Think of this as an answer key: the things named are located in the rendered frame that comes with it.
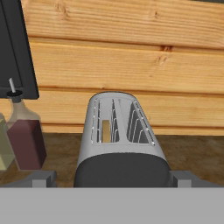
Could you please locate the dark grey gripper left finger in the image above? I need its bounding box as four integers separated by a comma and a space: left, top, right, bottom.
2, 170, 58, 188

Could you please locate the dark red liquid glass bottle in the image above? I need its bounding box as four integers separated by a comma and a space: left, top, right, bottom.
6, 77, 47, 172

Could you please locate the silver and black toaster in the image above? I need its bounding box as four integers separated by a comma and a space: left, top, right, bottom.
73, 91, 172, 188

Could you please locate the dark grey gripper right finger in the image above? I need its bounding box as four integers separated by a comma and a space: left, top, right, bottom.
169, 170, 223, 188

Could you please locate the pale yellow liquid glass bottle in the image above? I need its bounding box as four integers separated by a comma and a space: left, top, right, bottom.
0, 113, 16, 172

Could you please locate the black framed panel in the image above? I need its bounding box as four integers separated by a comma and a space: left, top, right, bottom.
0, 0, 40, 101

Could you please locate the bread slice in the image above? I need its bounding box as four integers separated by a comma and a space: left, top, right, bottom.
101, 119, 112, 144

